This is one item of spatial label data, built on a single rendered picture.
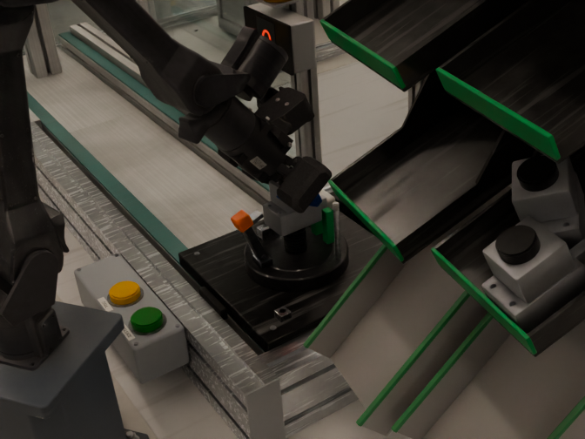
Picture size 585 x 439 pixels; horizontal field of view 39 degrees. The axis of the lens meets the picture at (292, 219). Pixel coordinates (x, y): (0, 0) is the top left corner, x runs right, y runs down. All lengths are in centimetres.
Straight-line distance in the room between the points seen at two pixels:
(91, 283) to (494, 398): 58
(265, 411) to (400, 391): 21
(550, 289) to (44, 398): 48
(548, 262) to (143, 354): 57
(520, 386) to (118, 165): 94
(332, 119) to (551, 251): 117
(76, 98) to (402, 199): 118
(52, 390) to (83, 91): 113
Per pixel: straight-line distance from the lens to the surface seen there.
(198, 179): 143
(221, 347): 99
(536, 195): 64
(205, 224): 130
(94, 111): 177
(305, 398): 99
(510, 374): 79
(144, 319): 104
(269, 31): 117
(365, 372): 87
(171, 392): 109
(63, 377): 85
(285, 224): 103
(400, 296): 88
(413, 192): 77
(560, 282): 62
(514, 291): 62
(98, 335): 88
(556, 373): 77
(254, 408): 95
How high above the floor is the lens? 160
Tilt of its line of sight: 32 degrees down
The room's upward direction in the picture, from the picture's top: 4 degrees counter-clockwise
